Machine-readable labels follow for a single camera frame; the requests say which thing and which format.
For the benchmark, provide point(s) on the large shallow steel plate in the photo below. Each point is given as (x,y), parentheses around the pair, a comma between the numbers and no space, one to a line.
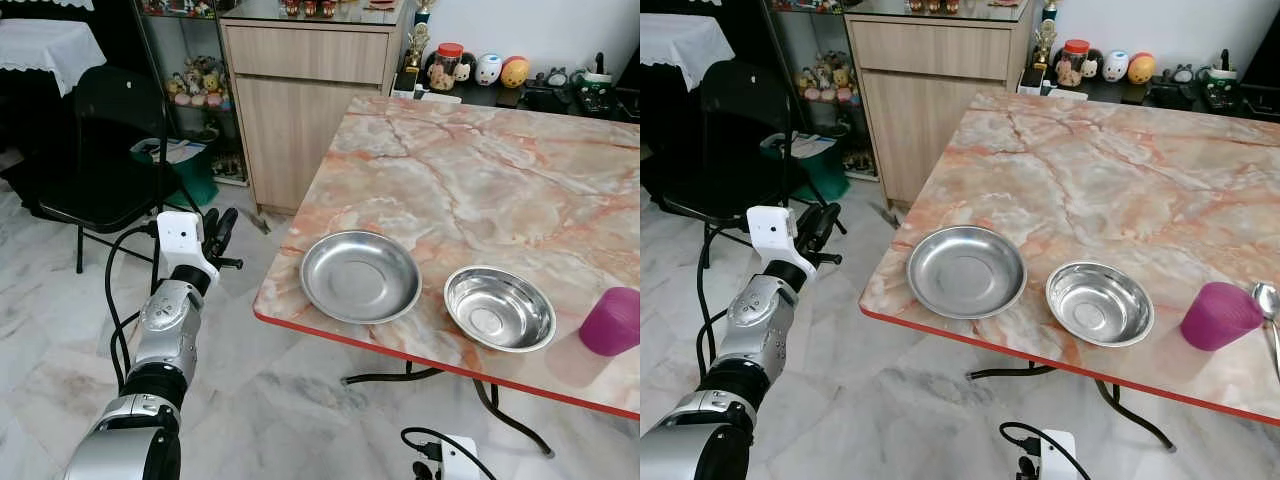
(965,272)
(360,275)

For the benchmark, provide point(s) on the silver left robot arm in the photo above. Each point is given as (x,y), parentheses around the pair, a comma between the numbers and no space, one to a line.
(755,325)
(165,330)

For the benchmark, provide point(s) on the green bag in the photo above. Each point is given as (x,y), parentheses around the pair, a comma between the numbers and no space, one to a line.
(820,170)
(195,175)

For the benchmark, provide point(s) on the black folding chair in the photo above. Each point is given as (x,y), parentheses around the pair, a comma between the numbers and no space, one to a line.
(110,140)
(740,130)

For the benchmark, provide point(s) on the glass display cabinet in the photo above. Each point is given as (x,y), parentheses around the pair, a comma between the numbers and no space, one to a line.
(200,90)
(825,85)

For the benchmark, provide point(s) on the light wooden cabinet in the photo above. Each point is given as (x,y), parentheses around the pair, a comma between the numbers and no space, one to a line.
(300,110)
(925,110)

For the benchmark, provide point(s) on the purple plastic cup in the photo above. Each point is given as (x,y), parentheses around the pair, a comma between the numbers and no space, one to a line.
(1218,316)
(612,322)

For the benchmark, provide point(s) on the white lace tablecloth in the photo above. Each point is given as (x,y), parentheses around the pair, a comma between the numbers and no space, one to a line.
(45,50)
(680,45)

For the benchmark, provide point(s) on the gold trophy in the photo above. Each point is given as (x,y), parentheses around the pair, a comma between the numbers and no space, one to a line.
(416,45)
(1045,42)

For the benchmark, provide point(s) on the clear jar with red lid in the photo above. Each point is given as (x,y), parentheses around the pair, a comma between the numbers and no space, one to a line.
(1074,64)
(446,68)

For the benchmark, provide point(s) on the small steel bowl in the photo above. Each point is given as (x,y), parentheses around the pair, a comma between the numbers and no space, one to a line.
(500,310)
(1100,305)

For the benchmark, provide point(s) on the black round figurine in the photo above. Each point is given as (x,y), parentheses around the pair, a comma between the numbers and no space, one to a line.
(466,66)
(1094,62)

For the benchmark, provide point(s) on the yellow round figurine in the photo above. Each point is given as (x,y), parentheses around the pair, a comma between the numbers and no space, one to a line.
(514,73)
(1141,68)

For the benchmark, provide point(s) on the steel spoon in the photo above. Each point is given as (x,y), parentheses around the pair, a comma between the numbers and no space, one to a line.
(1266,298)

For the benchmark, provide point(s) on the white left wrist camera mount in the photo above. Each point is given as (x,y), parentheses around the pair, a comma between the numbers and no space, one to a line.
(770,232)
(180,238)

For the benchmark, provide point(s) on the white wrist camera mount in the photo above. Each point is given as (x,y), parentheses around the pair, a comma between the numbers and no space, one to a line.
(770,232)
(1058,458)
(460,460)
(180,238)

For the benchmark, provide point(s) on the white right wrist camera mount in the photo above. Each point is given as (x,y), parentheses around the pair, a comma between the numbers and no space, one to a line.
(1058,458)
(460,460)

